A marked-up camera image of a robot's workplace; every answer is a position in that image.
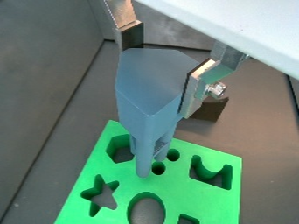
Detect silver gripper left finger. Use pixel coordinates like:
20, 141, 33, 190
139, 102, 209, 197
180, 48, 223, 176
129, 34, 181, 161
103, 0, 144, 51

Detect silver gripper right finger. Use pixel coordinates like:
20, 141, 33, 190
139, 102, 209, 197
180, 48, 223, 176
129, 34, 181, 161
179, 41, 248, 118

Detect green shape sorter board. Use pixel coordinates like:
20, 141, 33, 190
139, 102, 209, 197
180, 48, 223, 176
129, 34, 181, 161
53, 121, 241, 224

